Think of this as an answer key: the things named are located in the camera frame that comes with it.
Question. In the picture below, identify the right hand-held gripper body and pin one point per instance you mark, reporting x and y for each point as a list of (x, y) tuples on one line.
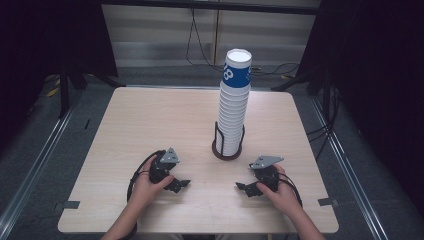
[(266, 176)]

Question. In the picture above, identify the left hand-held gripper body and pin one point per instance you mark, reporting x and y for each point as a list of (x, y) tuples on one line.
[(160, 170)]

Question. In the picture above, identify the stack of paper cups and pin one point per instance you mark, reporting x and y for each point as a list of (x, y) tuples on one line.
[(233, 110)]

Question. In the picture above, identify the person's left hand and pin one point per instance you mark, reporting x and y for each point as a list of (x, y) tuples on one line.
[(146, 191)]

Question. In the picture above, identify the person's right hand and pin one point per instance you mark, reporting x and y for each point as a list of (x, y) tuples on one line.
[(283, 200)]

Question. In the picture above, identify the grey tape piece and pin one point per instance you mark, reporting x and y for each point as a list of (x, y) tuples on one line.
[(71, 204), (328, 202)]

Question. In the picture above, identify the black metal stand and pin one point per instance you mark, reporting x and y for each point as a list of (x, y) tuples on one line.
[(290, 83), (63, 96)]

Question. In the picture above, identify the yellow floor marker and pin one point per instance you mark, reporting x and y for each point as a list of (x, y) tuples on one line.
[(52, 92)]

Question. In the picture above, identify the black curtain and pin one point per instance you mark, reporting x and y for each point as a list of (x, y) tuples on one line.
[(383, 66), (40, 40)]

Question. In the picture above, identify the black metal beam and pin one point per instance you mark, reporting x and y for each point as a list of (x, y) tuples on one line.
[(200, 5)]

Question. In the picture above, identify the metal floor rail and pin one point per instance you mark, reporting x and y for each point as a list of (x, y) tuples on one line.
[(346, 166), (34, 166)]

